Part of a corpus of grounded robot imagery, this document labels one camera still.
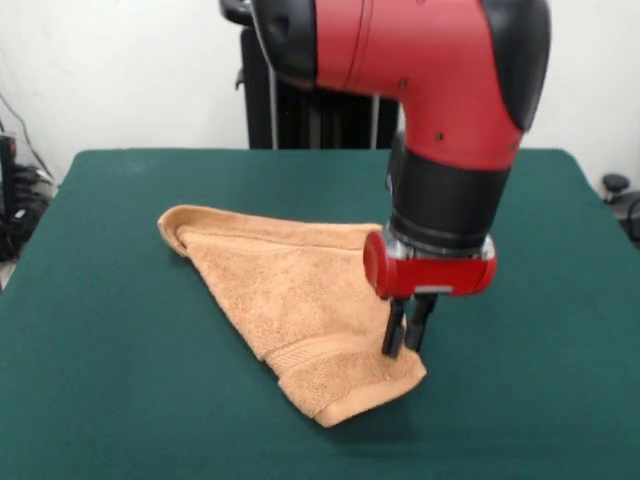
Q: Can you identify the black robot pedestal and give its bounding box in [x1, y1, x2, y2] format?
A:
[218, 0, 407, 151]

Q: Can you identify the dark green table cloth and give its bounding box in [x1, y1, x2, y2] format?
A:
[0, 146, 640, 480]

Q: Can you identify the black box with red light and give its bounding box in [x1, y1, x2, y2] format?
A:
[0, 132, 18, 221]

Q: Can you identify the grey cable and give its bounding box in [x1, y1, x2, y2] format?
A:
[0, 91, 53, 177]

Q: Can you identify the black office chair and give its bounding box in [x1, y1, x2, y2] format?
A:
[601, 172, 640, 249]

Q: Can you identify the tan terry towel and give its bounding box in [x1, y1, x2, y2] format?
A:
[156, 203, 428, 428]

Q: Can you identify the black bag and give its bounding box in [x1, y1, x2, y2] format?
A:
[0, 205, 40, 262]

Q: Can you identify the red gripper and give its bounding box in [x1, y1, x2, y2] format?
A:
[362, 230, 499, 359]

